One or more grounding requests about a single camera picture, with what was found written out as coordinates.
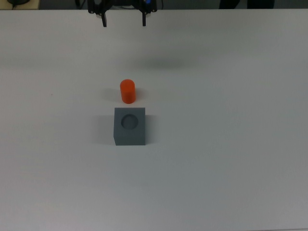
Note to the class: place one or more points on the dark round background object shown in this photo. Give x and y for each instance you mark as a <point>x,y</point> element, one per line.
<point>18,2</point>

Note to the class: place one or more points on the dark wide background object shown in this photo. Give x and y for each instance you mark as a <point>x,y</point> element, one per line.
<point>238,3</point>

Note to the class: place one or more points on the orange cylinder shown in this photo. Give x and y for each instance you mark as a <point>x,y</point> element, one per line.
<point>128,92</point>

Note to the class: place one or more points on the grey block with round hole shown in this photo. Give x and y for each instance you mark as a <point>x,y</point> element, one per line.
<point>130,137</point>

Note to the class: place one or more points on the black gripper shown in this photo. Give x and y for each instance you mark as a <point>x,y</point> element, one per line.
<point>125,2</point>

